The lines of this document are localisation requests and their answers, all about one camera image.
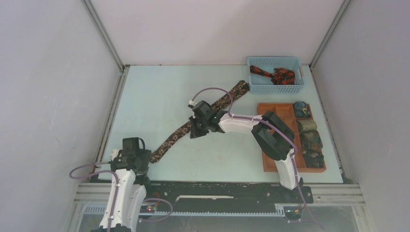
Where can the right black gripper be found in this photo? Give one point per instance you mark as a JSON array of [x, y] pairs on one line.
[[195, 133]]

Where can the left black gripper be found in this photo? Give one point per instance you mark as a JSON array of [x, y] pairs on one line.
[[145, 154]]

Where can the brown floral tie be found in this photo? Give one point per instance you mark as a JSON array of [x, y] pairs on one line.
[[239, 90]]

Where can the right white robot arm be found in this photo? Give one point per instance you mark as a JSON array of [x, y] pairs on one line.
[[274, 137]]

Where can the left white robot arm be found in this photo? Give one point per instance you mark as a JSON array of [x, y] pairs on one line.
[[128, 190]]

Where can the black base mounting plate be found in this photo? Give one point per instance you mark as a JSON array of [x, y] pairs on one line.
[[224, 197]]

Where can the blue plastic basket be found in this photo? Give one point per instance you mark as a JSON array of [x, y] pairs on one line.
[[262, 85]]

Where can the wooden compartment tray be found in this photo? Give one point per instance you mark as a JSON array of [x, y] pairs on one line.
[[285, 112]]

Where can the red black patterned tie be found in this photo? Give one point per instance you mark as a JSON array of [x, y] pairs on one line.
[[280, 76]]

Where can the blue rolled tie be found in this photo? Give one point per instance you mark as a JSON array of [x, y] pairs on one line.
[[301, 110]]

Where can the olive rolled tie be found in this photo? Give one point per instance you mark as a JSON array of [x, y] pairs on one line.
[[306, 125]]

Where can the green camo rolled tie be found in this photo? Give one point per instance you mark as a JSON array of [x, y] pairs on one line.
[[311, 140]]

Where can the dark camo rolled tie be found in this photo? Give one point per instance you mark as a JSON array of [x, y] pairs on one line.
[[313, 159]]

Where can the aluminium frame rail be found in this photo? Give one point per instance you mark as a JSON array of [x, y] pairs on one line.
[[323, 194]]

